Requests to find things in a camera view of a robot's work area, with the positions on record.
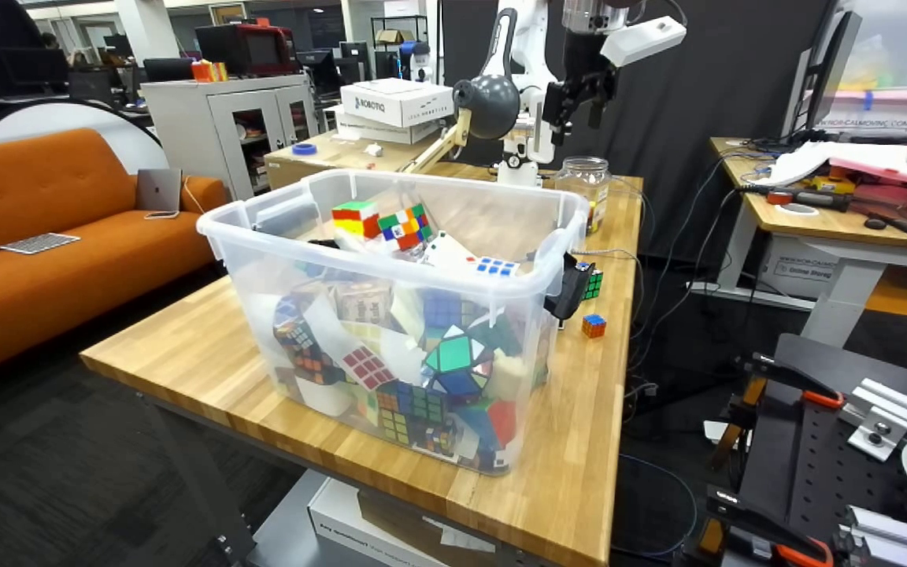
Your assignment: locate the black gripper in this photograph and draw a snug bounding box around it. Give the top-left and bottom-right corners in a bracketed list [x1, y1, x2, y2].
[543, 34, 617, 135]

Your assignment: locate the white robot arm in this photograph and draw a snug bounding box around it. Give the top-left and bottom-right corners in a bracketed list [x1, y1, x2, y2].
[484, 0, 626, 164]

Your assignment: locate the side desk with clutter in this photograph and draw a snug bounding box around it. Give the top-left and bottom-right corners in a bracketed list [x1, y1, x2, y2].
[706, 138, 907, 345]

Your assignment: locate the clear plastic jar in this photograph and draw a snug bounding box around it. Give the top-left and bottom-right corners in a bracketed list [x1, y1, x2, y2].
[557, 156, 608, 234]

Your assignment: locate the white cardboard box stack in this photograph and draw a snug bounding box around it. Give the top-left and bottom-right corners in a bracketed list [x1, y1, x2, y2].
[334, 77, 454, 146]

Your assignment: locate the computer monitor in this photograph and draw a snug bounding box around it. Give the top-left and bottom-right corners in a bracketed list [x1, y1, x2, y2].
[780, 6, 862, 146]

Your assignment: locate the small blue Rubik's cube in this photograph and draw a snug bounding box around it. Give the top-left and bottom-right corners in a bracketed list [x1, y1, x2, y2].
[582, 312, 608, 338]

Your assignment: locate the clear plastic storage bin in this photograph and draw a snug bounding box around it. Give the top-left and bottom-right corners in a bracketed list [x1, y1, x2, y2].
[199, 171, 587, 472]

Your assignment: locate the wooden side cabinet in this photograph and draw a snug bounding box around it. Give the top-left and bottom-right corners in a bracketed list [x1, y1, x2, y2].
[266, 131, 427, 189]

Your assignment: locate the white cabinet with doors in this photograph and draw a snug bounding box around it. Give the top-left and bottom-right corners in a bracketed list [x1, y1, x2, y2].
[143, 74, 318, 199]

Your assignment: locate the black breadboard with clamps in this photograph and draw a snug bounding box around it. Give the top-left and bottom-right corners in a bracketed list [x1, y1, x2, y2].
[695, 333, 907, 567]

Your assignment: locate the cardboard box under table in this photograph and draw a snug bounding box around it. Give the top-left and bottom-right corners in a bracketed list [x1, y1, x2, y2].
[307, 479, 476, 567]

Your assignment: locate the orange sofa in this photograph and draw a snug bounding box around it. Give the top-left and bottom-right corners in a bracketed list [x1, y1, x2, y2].
[0, 128, 230, 361]

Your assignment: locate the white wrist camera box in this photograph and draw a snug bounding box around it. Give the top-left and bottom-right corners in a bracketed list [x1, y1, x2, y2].
[602, 14, 686, 68]

